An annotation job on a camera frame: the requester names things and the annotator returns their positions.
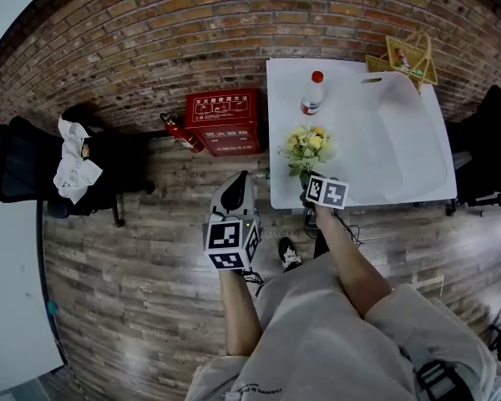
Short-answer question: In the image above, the person's right forearm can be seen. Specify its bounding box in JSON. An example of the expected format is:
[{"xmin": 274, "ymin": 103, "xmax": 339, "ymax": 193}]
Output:
[{"xmin": 315, "ymin": 206, "xmax": 393, "ymax": 320}]

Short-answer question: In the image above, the white crumpled cloth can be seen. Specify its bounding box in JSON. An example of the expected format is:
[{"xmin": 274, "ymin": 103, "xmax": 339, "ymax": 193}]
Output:
[{"xmin": 52, "ymin": 114, "xmax": 104, "ymax": 206}]

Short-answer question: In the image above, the yellow wire basket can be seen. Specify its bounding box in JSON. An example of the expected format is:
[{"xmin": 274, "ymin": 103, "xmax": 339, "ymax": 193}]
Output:
[{"xmin": 365, "ymin": 30, "xmax": 438, "ymax": 95}]

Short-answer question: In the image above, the yellow flowers bouquet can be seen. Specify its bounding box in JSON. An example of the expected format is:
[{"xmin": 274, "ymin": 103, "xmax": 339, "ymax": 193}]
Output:
[{"xmin": 277, "ymin": 124, "xmax": 337, "ymax": 183}]

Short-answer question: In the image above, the red fire extinguisher box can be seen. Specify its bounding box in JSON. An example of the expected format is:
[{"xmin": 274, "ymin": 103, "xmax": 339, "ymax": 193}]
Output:
[{"xmin": 184, "ymin": 89, "xmax": 262, "ymax": 158}]

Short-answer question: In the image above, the person's black shoe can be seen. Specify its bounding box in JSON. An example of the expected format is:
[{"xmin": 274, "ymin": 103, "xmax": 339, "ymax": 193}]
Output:
[{"xmin": 278, "ymin": 236, "xmax": 303, "ymax": 273}]

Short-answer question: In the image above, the person's left forearm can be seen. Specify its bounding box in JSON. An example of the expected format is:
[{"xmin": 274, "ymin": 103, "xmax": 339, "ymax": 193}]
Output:
[{"xmin": 219, "ymin": 267, "xmax": 263, "ymax": 357}]

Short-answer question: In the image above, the colourful snack packet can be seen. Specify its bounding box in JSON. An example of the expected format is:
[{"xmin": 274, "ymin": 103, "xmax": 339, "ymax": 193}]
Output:
[{"xmin": 393, "ymin": 47, "xmax": 411, "ymax": 73}]

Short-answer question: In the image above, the red fire extinguisher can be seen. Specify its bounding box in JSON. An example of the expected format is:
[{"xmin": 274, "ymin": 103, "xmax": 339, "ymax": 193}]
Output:
[{"xmin": 159, "ymin": 113, "xmax": 204, "ymax": 154}]

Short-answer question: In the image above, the person's grey shirt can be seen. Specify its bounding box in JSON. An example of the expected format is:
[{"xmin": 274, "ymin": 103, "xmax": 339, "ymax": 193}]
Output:
[{"xmin": 185, "ymin": 261, "xmax": 500, "ymax": 401}]

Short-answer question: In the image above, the black strap buckle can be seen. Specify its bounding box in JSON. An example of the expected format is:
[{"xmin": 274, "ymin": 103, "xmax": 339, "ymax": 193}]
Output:
[{"xmin": 415, "ymin": 359, "xmax": 450, "ymax": 398}]

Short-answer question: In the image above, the black mesh office chair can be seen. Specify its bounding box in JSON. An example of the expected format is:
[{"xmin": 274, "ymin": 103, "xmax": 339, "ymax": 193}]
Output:
[
  {"xmin": 0, "ymin": 104, "xmax": 156, "ymax": 228},
  {"xmin": 446, "ymin": 84, "xmax": 501, "ymax": 216}
]

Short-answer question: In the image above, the clear bottle red cap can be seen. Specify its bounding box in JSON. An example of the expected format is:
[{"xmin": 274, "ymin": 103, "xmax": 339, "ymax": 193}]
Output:
[{"xmin": 300, "ymin": 70, "xmax": 326, "ymax": 116}]

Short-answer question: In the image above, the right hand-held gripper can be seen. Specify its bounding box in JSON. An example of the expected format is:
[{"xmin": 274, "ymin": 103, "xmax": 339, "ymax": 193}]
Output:
[{"xmin": 299, "ymin": 175, "xmax": 350, "ymax": 229}]

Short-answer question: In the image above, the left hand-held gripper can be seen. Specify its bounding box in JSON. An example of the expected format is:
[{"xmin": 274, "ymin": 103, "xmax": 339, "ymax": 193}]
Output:
[{"xmin": 203, "ymin": 170, "xmax": 263, "ymax": 272}]

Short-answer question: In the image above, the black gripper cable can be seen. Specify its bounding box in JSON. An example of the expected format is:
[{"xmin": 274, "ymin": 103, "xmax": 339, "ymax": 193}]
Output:
[
  {"xmin": 241, "ymin": 267, "xmax": 266, "ymax": 298},
  {"xmin": 332, "ymin": 210, "xmax": 365, "ymax": 250}
]

